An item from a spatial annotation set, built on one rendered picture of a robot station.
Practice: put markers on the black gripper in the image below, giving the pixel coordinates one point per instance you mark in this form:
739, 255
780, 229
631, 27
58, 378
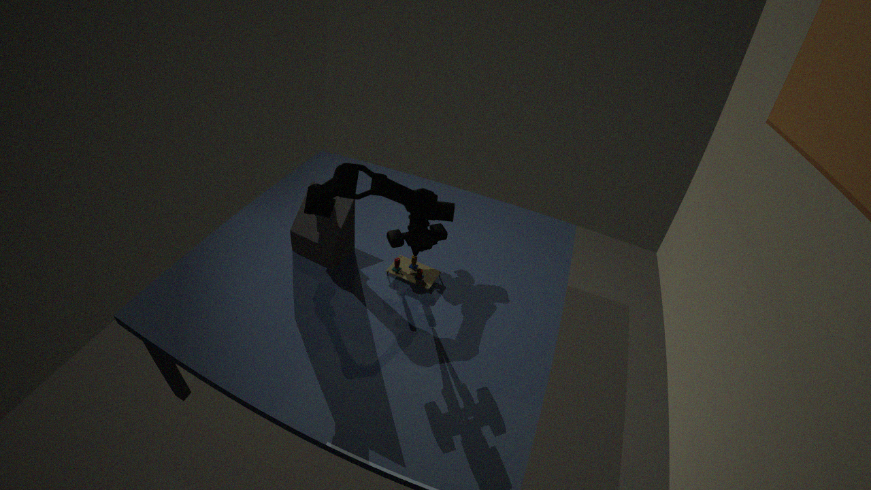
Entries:
396, 238

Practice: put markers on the tan board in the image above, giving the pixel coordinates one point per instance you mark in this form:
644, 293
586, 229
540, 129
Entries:
413, 271

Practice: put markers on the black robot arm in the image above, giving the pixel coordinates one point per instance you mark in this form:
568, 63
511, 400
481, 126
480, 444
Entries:
422, 204

